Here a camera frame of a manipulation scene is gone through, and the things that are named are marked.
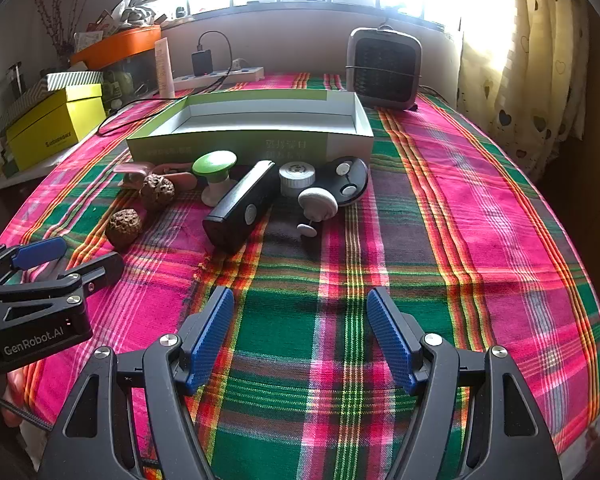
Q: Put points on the white mushroom-shaped knob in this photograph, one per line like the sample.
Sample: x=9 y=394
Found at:
x=317 y=202

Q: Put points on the white power strip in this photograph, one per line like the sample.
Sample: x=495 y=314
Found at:
x=240 y=74

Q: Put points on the orange box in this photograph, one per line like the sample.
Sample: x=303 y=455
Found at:
x=115 y=45

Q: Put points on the black rectangular device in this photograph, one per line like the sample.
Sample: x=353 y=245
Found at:
x=235 y=205

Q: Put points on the dried branches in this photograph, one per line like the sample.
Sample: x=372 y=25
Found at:
x=55 y=15

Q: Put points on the green white striped box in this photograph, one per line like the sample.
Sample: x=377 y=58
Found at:
x=75 y=77

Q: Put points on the green mushroom-shaped massager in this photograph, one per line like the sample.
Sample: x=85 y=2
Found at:
x=214 y=164

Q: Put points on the glass fish tank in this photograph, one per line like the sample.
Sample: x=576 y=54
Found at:
x=130 y=75

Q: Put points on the dark glass jar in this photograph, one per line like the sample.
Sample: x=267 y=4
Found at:
x=15 y=80

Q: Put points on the grey space heater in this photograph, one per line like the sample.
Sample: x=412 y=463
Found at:
x=384 y=67

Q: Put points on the brown walnut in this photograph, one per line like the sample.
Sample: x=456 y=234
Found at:
x=123 y=227
x=156 y=190

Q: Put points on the black oval disc white buttons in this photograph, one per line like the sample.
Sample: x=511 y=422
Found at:
x=361 y=175

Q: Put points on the pink green plaid blanket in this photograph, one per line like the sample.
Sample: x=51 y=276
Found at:
x=455 y=260

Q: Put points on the black charger adapter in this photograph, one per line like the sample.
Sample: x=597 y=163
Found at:
x=202 y=62

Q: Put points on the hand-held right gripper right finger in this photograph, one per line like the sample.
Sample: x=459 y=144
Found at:
x=387 y=335

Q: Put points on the white round ribbed cap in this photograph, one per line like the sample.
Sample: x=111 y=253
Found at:
x=296 y=177

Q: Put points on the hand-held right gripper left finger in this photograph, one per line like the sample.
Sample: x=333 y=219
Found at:
x=215 y=335

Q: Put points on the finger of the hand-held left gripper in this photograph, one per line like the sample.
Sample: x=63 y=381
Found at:
x=37 y=252
x=95 y=270

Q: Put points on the yellow cardboard box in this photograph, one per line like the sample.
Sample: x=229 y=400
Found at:
x=55 y=130

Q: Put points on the cream heart-print curtain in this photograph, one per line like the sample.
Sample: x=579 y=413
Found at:
x=530 y=60

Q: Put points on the white cosmetic tube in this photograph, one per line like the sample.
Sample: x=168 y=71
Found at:
x=165 y=70

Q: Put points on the green and white cardboard box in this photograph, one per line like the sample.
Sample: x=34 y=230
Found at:
x=230 y=147

